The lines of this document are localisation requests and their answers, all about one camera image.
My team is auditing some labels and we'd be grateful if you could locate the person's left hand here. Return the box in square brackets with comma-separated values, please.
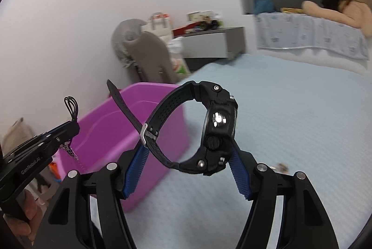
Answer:
[3, 189, 45, 241]

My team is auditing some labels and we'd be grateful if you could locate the grey desk with clutter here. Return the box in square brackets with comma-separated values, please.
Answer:
[171, 26, 246, 70]

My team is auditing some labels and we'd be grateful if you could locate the tan teddy bear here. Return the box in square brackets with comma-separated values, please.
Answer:
[301, 0, 372, 38]

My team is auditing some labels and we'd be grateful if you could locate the red flat box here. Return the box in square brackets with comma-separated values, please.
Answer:
[171, 23, 204, 38]

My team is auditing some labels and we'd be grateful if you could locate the blue plush toy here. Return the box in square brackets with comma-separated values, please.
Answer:
[253, 0, 276, 15]

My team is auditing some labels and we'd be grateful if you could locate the grey upholstered chair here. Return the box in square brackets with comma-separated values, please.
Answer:
[128, 31, 179, 85]

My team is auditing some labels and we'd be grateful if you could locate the black toy car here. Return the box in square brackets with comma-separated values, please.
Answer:
[200, 16, 223, 31]

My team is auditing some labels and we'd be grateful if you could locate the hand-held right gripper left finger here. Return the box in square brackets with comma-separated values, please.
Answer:
[33, 141, 152, 249]

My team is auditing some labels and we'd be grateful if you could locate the golden packet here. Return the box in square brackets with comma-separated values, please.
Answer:
[280, 7, 304, 15]

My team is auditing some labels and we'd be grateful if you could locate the white tote bag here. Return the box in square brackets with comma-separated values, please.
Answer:
[141, 13, 175, 40]

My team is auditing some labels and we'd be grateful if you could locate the light blue bumper cloth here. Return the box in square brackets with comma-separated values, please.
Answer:
[254, 12, 369, 60]

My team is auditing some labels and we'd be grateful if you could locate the black wrist watch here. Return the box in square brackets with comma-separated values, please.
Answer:
[106, 79, 239, 177]

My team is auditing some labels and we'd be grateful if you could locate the white printed card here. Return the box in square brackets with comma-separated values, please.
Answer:
[186, 11, 216, 23]

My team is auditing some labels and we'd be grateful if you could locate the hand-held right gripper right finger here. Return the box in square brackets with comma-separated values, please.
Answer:
[228, 142, 339, 249]

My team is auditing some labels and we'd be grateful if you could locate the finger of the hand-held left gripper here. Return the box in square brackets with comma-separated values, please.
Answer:
[43, 124, 81, 151]
[37, 120, 80, 138]

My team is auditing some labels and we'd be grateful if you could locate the beaded bracelet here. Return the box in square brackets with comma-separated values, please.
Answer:
[275, 163, 291, 175]

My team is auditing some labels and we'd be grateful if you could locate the printed plastic bag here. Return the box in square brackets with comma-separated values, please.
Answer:
[168, 37, 191, 77]

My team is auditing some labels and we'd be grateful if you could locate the beige checked cloth pile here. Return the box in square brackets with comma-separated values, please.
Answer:
[0, 118, 39, 157]

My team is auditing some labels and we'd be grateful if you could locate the light blue bedspread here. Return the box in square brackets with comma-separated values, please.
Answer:
[87, 53, 372, 249]

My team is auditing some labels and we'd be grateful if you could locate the purple plastic tub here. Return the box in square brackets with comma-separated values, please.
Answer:
[51, 83, 191, 213]

